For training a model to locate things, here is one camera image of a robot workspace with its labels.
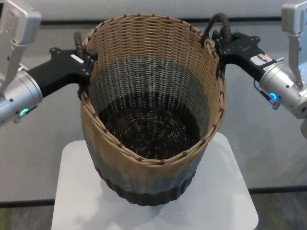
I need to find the tan grey black woven basket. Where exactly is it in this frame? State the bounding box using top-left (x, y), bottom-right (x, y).
top-left (78, 13), bottom-right (228, 207)

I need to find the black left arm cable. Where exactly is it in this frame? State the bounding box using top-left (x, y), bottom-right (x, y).
top-left (13, 105), bottom-right (38, 124)

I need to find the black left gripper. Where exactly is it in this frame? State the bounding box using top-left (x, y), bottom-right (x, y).
top-left (28, 47), bottom-right (99, 98)

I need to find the white rounded table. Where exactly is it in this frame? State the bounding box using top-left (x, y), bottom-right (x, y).
top-left (50, 133), bottom-right (260, 230)

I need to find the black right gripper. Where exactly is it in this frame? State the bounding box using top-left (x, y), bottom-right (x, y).
top-left (212, 28), bottom-right (279, 81)

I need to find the black wall rail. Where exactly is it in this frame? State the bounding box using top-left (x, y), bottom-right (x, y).
top-left (40, 16), bottom-right (283, 26)

